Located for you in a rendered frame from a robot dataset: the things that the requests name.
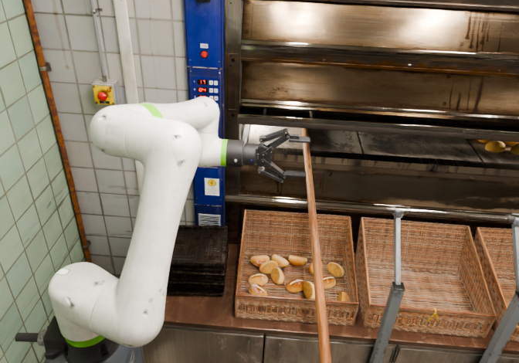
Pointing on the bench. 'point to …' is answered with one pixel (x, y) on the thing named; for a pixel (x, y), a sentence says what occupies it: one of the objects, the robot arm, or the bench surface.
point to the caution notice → (212, 186)
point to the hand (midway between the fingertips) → (304, 157)
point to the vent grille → (209, 219)
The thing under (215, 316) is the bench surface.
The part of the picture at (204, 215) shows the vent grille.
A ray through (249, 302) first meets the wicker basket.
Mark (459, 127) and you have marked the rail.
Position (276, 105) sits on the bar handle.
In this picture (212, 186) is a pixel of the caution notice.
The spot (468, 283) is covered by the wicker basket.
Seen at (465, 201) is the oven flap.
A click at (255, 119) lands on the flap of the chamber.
